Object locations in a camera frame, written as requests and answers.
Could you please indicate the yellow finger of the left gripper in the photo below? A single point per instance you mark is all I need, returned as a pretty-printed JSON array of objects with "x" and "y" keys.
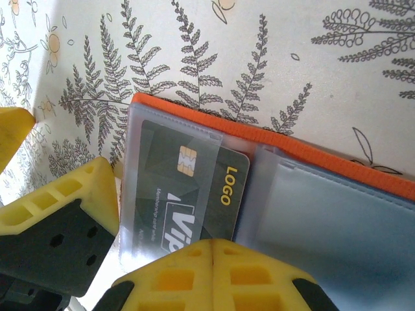
[
  {"x": 65, "y": 233},
  {"x": 13, "y": 129}
]

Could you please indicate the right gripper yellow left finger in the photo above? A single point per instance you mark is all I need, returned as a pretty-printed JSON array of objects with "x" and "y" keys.
[{"x": 175, "y": 278}]

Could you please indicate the orange leather card holder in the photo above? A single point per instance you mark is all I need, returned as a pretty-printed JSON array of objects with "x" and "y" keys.
[{"x": 324, "y": 226}]

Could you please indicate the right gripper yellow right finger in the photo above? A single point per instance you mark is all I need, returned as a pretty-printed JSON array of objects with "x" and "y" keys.
[{"x": 253, "y": 282}]

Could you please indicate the black VIP card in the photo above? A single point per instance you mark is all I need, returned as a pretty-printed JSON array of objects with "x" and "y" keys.
[{"x": 233, "y": 181}]

